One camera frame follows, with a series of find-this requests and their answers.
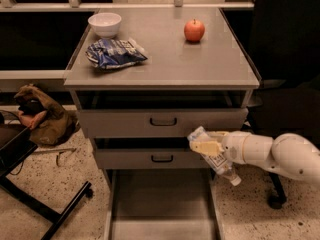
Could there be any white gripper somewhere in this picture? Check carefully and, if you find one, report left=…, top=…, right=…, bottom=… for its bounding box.
left=189, top=131, right=249, bottom=164

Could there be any clear plastic bottle blue label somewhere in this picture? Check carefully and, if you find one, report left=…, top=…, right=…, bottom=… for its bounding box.
left=187, top=126, right=241, bottom=186

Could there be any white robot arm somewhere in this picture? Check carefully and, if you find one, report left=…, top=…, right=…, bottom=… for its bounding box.
left=188, top=127, right=320, bottom=187

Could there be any grey drawer cabinet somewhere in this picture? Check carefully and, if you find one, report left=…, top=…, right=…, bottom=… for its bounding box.
left=63, top=6, right=262, bottom=185

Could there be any bottom grey drawer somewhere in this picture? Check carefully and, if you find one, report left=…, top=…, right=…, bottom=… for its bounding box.
left=103, top=169, right=221, bottom=240

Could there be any grey drawer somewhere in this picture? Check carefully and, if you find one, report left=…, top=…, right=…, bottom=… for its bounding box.
left=103, top=169, right=221, bottom=240
left=77, top=91, right=248, bottom=138
left=94, top=137, right=209, bottom=169

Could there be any middle grey drawer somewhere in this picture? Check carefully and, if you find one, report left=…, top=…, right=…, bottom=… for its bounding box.
left=94, top=137, right=209, bottom=169

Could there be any top grey drawer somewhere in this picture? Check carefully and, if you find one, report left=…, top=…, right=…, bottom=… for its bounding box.
left=77, top=91, right=248, bottom=138

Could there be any red apple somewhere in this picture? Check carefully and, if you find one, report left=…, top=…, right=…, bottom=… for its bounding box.
left=184, top=19, right=205, bottom=42

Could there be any black office chair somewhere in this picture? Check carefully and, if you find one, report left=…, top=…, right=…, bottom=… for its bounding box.
left=222, top=0, right=320, bottom=209

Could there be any blue chip bag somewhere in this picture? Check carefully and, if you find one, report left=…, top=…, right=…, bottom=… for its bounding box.
left=85, top=38, right=147, bottom=70

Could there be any white ceramic bowl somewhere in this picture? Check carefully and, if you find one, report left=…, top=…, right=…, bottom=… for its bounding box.
left=88, top=12, right=122, bottom=38

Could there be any brown backpack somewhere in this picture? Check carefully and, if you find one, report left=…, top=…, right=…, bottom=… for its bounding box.
left=14, top=85, right=77, bottom=146

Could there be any black rolling stand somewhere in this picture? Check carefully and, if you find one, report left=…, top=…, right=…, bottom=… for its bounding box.
left=0, top=110, right=93, bottom=240

